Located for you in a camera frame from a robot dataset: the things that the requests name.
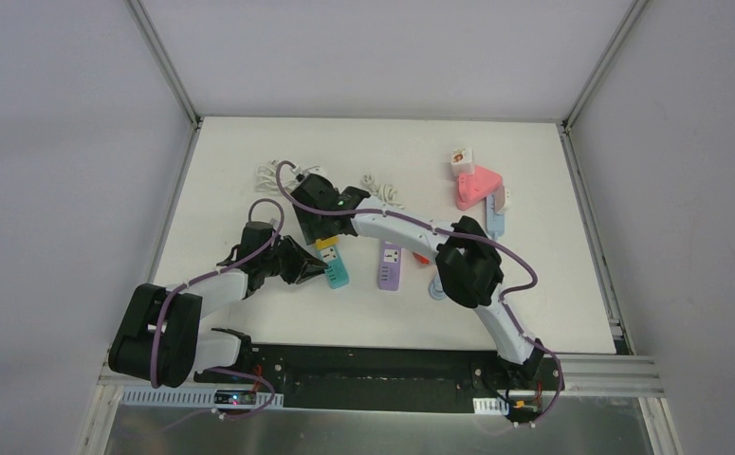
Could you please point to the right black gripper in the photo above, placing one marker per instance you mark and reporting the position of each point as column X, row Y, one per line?
column 320, row 227

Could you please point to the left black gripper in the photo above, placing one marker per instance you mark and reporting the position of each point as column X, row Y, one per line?
column 289, row 259

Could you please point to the teal power strip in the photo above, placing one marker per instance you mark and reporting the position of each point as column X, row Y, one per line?
column 335, row 271

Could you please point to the purple power strip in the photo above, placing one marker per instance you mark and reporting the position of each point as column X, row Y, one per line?
column 389, row 270

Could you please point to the red cube adapter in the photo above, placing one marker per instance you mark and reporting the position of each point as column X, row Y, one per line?
column 421, row 259

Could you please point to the light blue power strip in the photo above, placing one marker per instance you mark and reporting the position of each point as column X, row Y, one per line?
column 495, row 217

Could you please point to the white plug adapter small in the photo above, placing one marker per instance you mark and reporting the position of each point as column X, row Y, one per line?
column 501, row 200

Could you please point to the yellow cube adapter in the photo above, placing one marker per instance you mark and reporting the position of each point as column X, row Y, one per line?
column 325, row 243

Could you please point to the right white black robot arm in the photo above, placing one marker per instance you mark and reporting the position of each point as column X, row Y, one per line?
column 475, row 271

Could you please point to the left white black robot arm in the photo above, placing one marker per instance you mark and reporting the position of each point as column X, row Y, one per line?
column 160, row 338

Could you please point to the pink triangular power socket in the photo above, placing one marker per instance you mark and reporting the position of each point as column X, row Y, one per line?
column 473, row 188

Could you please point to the white cube adapter with picture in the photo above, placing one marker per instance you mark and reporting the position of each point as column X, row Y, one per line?
column 462, row 162

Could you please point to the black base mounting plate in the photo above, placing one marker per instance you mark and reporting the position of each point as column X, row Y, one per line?
column 435, row 381

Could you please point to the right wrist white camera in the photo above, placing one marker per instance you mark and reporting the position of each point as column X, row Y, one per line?
column 302, row 173

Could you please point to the aluminium frame rail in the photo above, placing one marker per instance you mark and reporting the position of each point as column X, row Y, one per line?
column 583, row 375

